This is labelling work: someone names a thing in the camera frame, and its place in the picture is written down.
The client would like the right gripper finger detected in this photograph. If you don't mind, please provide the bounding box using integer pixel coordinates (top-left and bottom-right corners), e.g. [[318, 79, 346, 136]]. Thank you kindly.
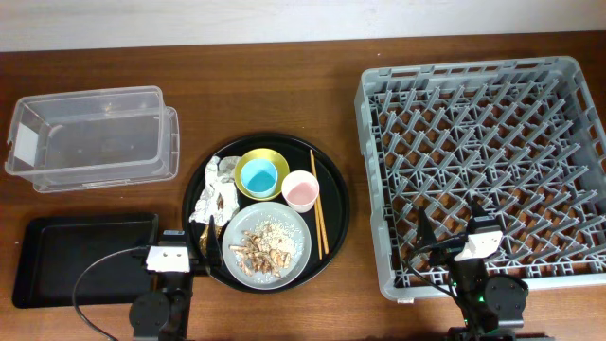
[[416, 207, 437, 247], [468, 198, 489, 219]]

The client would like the gold snack wrapper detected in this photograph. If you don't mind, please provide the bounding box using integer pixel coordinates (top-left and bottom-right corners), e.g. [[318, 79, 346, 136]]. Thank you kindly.
[[199, 224, 223, 256]]

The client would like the white paper napkin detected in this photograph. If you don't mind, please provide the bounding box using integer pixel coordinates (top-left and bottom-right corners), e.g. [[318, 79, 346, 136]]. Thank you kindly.
[[188, 156, 241, 226]]

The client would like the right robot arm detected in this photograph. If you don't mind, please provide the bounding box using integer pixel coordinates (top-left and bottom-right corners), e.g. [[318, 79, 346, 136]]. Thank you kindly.
[[406, 201, 529, 341]]

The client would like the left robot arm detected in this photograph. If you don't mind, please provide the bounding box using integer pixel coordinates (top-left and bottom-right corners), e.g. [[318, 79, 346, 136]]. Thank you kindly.
[[129, 220, 223, 340]]

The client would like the grey dishwasher rack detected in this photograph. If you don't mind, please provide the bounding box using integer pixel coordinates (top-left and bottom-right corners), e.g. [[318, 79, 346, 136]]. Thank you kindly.
[[354, 56, 605, 303]]

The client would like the clear plastic waste bin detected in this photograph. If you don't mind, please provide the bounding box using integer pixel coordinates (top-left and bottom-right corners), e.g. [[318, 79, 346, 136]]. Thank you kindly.
[[4, 85, 180, 193]]

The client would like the grey plate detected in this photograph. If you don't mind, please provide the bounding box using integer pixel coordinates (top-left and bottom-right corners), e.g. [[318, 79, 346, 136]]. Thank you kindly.
[[222, 202, 312, 291]]

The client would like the food scraps and rice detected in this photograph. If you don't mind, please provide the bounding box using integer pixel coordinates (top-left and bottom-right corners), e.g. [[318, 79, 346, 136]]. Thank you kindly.
[[228, 220, 299, 278]]

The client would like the round black serving tray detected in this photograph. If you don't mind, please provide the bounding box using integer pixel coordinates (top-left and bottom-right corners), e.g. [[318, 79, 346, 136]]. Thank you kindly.
[[182, 133, 350, 294]]

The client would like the blue cup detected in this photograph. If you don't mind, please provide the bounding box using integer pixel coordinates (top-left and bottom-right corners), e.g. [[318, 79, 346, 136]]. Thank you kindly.
[[241, 158, 278, 199]]

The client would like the yellow bowl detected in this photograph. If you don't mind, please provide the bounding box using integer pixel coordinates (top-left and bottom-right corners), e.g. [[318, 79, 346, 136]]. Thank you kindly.
[[235, 148, 290, 201]]

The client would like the pink cup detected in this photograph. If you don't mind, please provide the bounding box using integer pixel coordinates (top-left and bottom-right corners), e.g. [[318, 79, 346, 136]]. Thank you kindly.
[[281, 170, 319, 213]]

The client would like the black rectangular tray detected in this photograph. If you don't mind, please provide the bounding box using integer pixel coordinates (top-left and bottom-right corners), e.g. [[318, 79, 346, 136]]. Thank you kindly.
[[12, 213, 159, 309]]

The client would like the right wooden chopstick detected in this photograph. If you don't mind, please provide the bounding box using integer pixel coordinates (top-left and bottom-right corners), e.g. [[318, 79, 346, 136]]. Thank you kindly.
[[310, 150, 330, 256]]

